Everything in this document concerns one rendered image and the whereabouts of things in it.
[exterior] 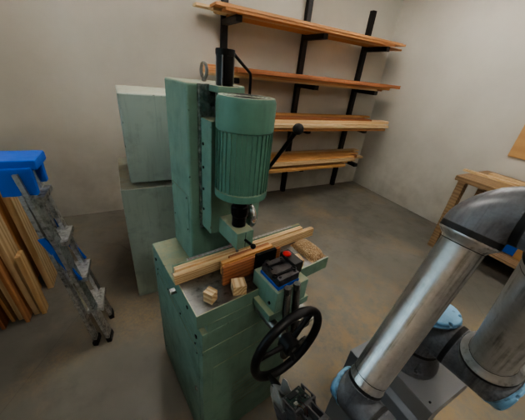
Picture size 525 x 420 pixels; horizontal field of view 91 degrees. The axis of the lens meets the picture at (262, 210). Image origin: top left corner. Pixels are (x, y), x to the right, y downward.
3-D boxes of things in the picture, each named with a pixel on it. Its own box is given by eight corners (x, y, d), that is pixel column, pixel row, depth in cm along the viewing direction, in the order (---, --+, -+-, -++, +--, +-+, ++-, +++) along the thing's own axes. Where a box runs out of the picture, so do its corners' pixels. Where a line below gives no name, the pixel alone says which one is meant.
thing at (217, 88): (217, 110, 81) (218, 47, 73) (207, 106, 86) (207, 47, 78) (239, 110, 85) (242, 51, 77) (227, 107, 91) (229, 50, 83)
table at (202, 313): (209, 356, 74) (209, 342, 71) (172, 287, 95) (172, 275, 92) (343, 280, 107) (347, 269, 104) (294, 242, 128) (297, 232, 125)
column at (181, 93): (192, 263, 113) (184, 82, 79) (174, 237, 128) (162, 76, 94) (236, 249, 125) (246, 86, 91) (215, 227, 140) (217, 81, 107)
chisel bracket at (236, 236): (236, 253, 93) (237, 234, 89) (218, 234, 102) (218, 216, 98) (252, 247, 97) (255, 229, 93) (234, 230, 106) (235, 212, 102)
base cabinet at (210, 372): (203, 447, 120) (201, 355, 87) (164, 348, 160) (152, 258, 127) (277, 391, 145) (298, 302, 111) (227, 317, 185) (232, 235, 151)
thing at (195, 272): (175, 286, 88) (174, 277, 86) (173, 282, 89) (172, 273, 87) (312, 235, 124) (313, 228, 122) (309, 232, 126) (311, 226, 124)
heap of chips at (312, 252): (312, 262, 106) (313, 255, 104) (289, 245, 115) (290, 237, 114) (326, 256, 111) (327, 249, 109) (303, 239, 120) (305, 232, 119)
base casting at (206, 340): (201, 353, 87) (201, 336, 83) (152, 258, 127) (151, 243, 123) (297, 301, 112) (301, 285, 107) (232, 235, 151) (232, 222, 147)
